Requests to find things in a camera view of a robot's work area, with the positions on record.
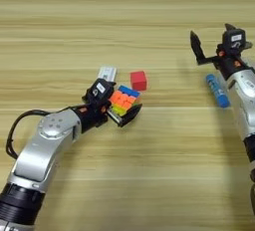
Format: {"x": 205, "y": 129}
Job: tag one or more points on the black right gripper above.
{"x": 232, "y": 64}

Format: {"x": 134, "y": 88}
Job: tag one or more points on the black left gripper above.
{"x": 93, "y": 115}

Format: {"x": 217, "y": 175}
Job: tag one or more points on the multicoloured puzzle cube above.
{"x": 124, "y": 99}

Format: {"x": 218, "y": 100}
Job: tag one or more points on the red cube block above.
{"x": 138, "y": 80}

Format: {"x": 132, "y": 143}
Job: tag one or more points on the white rectangular eraser block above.
{"x": 108, "y": 72}

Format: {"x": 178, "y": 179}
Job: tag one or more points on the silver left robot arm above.
{"x": 46, "y": 142}

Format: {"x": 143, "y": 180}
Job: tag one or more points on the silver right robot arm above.
{"x": 245, "y": 102}

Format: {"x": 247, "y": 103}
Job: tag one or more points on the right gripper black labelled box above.
{"x": 234, "y": 41}

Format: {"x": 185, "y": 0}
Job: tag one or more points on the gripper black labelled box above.
{"x": 234, "y": 41}
{"x": 99, "y": 90}

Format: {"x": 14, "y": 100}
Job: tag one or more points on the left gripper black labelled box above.
{"x": 99, "y": 90}

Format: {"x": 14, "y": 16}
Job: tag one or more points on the blue glue stick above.
{"x": 217, "y": 90}

